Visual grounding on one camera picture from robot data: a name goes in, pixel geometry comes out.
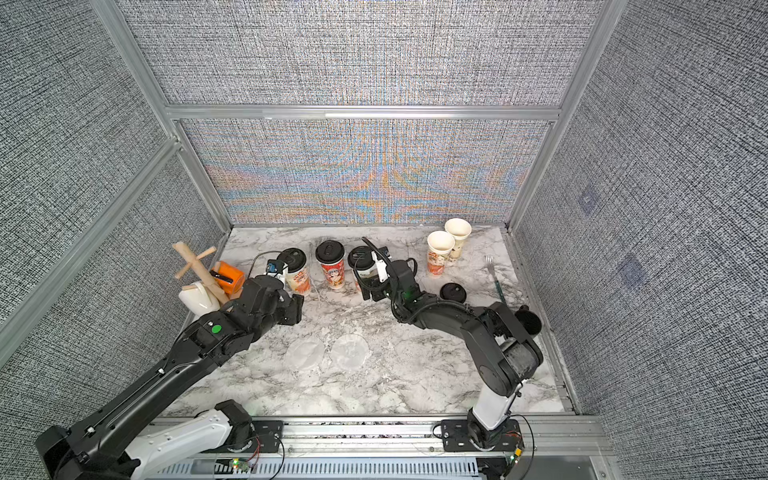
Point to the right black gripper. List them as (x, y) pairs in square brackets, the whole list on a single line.
[(377, 283)]

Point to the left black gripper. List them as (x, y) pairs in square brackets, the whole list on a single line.
[(287, 298)]

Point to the yellow patterned paper cup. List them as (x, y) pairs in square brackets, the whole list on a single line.
[(299, 282)]

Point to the black cup lid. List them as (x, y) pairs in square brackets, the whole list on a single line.
[(294, 259), (453, 292), (330, 252), (360, 258)]

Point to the red patterned paper cup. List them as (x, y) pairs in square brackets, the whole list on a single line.
[(334, 274)]

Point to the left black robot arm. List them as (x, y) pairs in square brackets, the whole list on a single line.
[(96, 447)]

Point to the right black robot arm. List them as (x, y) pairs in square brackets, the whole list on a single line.
[(502, 349)]

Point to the translucent leak-proof paper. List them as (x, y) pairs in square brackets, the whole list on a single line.
[(304, 354), (350, 352)]

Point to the red flower paper cup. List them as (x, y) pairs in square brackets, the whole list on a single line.
[(440, 245)]

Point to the orange mug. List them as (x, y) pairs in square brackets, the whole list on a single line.
[(229, 278)]

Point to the wooden mug tree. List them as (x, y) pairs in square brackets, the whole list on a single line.
[(195, 262)]

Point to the white mug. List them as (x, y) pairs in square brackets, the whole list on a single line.
[(198, 299)]

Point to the black mug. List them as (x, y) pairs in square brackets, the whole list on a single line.
[(529, 320)]

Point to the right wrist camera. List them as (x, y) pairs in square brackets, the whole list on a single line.
[(381, 262)]

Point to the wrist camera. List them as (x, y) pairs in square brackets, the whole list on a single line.
[(278, 269), (381, 262)]

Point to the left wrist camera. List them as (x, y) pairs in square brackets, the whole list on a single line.
[(278, 269)]

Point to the green handled fork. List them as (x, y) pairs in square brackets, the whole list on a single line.
[(490, 266)]

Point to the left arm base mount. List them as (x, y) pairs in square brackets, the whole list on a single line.
[(263, 436)]

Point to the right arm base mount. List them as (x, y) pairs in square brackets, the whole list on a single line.
[(470, 436)]

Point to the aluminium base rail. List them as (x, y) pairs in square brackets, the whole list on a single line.
[(557, 446)]

